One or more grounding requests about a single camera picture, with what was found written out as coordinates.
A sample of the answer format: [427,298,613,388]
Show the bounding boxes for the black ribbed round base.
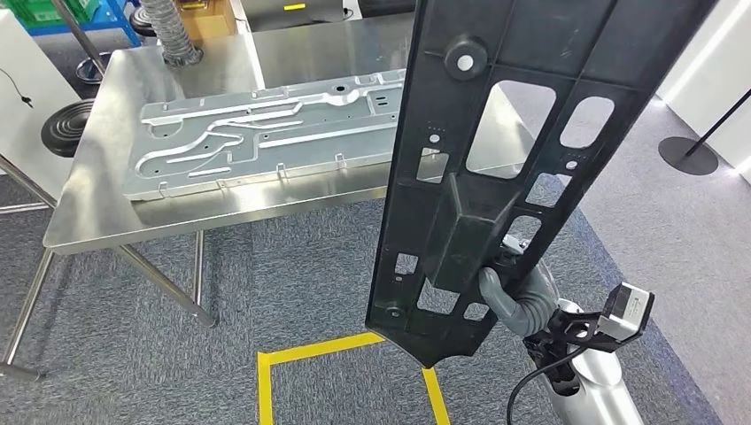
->
[39,97,97,159]

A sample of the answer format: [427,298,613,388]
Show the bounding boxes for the blue metal cart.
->
[22,0,143,50]

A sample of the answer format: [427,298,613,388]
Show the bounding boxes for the white board panel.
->
[0,8,81,202]

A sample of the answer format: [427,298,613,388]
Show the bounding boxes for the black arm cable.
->
[505,345,588,425]

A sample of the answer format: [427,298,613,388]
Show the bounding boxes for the grey metal box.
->
[239,0,348,34]

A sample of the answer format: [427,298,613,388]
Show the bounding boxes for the grey ribbed flexible hose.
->
[138,0,205,67]

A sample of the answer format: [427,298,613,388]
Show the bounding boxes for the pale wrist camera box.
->
[599,281,655,345]

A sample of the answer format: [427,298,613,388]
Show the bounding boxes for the white cabinet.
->
[655,0,751,184]

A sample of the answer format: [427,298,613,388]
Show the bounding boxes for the black plastic panel part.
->
[364,0,720,369]

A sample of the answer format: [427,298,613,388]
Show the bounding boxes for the cardboard box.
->
[175,0,240,43]

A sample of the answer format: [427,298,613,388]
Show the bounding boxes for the thin black hanging cable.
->
[0,67,35,111]

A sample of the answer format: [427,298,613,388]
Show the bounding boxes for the stamped sheet metal plate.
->
[121,69,450,203]

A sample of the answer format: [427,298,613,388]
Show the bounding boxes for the stainless steel workbench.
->
[0,12,559,383]

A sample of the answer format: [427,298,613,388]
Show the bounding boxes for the steel pole stand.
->
[50,0,113,86]

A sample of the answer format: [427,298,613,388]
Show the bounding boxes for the green plastic bins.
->
[3,0,100,27]

